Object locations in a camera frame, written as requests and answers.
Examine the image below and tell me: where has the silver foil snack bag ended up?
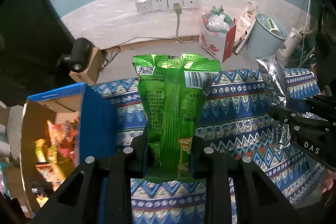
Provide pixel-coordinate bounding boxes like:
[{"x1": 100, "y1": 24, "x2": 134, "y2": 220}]
[{"x1": 256, "y1": 58, "x2": 290, "y2": 152}]

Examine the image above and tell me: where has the long yellow snack package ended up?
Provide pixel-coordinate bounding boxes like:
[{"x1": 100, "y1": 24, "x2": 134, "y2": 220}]
[{"x1": 35, "y1": 139, "x2": 66, "y2": 184}]

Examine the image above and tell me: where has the green snack bag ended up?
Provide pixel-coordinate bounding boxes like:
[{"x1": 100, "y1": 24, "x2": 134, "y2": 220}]
[{"x1": 133, "y1": 53, "x2": 221, "y2": 183}]

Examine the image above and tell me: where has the person's hand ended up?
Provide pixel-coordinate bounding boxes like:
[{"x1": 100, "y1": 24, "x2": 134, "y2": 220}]
[{"x1": 321, "y1": 169, "x2": 336, "y2": 193}]

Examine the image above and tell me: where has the red orange snack bag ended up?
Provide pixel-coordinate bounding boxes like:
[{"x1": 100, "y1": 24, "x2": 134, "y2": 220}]
[{"x1": 47, "y1": 118, "x2": 79, "y2": 163}]

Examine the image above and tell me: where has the white jug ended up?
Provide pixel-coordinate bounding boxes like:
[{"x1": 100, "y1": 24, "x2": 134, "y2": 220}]
[{"x1": 276, "y1": 27, "x2": 303, "y2": 66}]

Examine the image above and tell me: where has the blue patterned tablecloth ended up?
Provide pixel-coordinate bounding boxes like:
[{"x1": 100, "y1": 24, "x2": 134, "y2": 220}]
[{"x1": 92, "y1": 68, "x2": 324, "y2": 223}]

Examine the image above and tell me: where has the blue cardboard box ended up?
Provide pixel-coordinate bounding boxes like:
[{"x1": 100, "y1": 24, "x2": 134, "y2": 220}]
[{"x1": 20, "y1": 83, "x2": 117, "y2": 213}]

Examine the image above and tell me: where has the grey plastic bucket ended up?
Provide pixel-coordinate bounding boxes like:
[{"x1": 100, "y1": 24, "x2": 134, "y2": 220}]
[{"x1": 247, "y1": 13, "x2": 288, "y2": 59}]

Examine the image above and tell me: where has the small brown cardboard box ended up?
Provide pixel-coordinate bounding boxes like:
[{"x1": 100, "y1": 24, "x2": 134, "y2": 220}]
[{"x1": 69, "y1": 47, "x2": 105, "y2": 85}]

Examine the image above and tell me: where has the beige folded carton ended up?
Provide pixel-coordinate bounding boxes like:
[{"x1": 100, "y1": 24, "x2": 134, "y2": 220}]
[{"x1": 233, "y1": 1, "x2": 258, "y2": 55}]

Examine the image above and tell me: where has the red white carton box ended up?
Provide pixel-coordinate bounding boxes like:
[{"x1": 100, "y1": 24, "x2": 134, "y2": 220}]
[{"x1": 199, "y1": 6, "x2": 236, "y2": 63}]

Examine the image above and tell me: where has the black cylinder device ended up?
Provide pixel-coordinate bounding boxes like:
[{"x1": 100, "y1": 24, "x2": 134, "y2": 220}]
[{"x1": 57, "y1": 38, "x2": 95, "y2": 73}]

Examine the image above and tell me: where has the black furniture panel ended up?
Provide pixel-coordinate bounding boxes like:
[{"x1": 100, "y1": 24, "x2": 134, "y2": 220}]
[{"x1": 1, "y1": 0, "x2": 74, "y2": 106}]

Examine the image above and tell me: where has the white wall socket row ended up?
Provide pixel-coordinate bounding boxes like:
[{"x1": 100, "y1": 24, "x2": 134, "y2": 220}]
[{"x1": 135, "y1": 0, "x2": 201, "y2": 14}]

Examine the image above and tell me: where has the grey plug and cable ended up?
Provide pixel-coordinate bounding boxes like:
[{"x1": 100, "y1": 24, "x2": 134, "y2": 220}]
[{"x1": 172, "y1": 2, "x2": 186, "y2": 43}]

